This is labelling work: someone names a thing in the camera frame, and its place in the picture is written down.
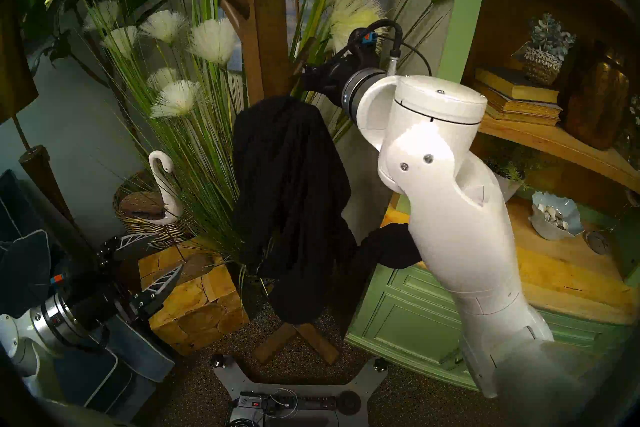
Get succulent in woven pot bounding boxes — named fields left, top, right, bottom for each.
left=522, top=13, right=577, bottom=86

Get fern in grey pot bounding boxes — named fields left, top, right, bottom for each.
left=487, top=143, right=561, bottom=202

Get white swan figurine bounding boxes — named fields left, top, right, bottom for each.
left=119, top=151, right=185, bottom=226

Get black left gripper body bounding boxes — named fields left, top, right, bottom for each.
left=67, top=263, right=151, bottom=331

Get wooden block side table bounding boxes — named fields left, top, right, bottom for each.
left=137, top=237, right=250, bottom=356

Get tall grass plant white puffs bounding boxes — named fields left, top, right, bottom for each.
left=56, top=0, right=458, bottom=287

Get woven wicker basket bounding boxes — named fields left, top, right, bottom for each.
left=113, top=170, right=193, bottom=251

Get blue shell bowl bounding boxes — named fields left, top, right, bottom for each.
left=529, top=191, right=585, bottom=240

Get green wooden shelf cabinet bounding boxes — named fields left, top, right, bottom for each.
left=345, top=0, right=640, bottom=391

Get old book dark cover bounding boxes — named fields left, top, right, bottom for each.
left=474, top=67, right=560, bottom=104

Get blue cushion white piping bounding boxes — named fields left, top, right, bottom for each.
left=0, top=230, right=55, bottom=319

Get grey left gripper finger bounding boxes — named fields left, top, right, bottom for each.
left=130, top=263, right=185, bottom=317
left=97, top=232, right=159, bottom=267

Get black right camera cable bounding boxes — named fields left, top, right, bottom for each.
left=367, top=19, right=433, bottom=77

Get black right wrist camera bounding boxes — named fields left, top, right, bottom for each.
left=347, top=27, right=381, bottom=56

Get black jacket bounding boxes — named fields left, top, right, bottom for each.
left=232, top=96, right=423, bottom=326

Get brown wooden coat rack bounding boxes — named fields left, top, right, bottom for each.
left=172, top=0, right=341, bottom=365

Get round grey stone ornament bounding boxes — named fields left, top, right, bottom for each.
left=585, top=230, right=610, bottom=255

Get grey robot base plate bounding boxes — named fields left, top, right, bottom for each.
left=211, top=353, right=388, bottom=427

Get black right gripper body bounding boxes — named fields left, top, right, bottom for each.
left=300, top=53, right=371, bottom=106

